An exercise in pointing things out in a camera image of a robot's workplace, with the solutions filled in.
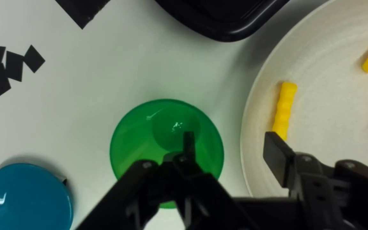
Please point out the blue round lid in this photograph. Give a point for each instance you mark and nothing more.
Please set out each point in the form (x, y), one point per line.
(34, 198)

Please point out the black tape pieces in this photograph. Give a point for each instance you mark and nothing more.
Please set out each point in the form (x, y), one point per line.
(12, 65)

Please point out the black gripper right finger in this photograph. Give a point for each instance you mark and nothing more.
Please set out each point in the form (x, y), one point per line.
(279, 157)

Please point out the black plastic tray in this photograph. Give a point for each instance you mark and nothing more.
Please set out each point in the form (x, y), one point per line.
(226, 21)

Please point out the green plastic cup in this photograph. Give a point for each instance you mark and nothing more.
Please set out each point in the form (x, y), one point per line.
(157, 128)

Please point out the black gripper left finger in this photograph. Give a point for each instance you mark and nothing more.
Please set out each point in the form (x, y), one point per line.
(190, 146)

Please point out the beige round plate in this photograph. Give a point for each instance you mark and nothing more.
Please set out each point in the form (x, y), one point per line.
(323, 55)

